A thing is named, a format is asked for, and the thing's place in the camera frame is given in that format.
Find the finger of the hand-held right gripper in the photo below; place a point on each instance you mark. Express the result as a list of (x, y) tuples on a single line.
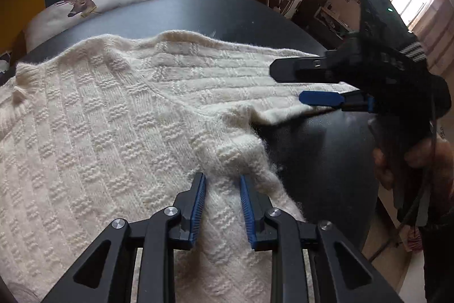
[(301, 70), (326, 99)]

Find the cream knit sweater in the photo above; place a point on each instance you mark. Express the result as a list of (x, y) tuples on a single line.
[(106, 111)]

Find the person's right hand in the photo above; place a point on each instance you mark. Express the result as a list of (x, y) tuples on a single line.
[(383, 168)]

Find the person's clothing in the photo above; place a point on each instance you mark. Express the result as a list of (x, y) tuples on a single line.
[(439, 217)]

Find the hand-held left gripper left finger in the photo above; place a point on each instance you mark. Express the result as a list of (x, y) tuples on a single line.
[(198, 203)]

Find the black padded table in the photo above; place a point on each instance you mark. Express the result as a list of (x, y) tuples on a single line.
[(319, 154)]

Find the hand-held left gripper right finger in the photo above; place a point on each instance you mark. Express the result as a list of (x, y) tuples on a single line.
[(247, 210)]

